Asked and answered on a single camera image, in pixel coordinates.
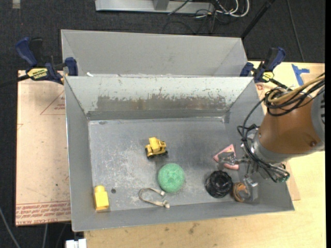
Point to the yellow toy block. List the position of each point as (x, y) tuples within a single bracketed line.
[(101, 198)]

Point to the grey metal bin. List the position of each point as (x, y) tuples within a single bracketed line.
[(124, 148)]

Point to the yellow toy truck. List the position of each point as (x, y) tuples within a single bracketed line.
[(155, 148)]

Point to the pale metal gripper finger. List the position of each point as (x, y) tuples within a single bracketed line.
[(232, 164), (228, 158)]

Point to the green ball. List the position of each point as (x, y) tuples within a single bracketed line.
[(171, 177)]

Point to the clear glass block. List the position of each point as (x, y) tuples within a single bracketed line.
[(252, 187)]

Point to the brown cardboard board red print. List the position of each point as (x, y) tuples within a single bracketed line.
[(41, 143)]

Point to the black ribbed round lid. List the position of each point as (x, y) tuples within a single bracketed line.
[(218, 184)]

